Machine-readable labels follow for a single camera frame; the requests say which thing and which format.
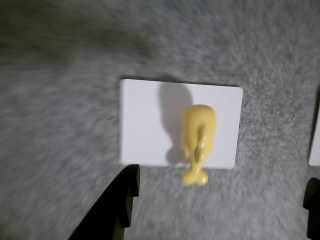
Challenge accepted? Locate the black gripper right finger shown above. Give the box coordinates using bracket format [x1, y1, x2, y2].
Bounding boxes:
[302, 176, 320, 240]

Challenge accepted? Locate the white rectangular card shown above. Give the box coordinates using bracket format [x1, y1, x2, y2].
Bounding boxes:
[118, 78, 245, 171]
[307, 84, 320, 167]

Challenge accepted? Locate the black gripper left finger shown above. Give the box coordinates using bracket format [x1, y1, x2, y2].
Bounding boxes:
[67, 163, 141, 240]

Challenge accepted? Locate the yellow egg sushi figure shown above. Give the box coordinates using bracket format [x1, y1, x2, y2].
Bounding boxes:
[180, 104, 218, 187]

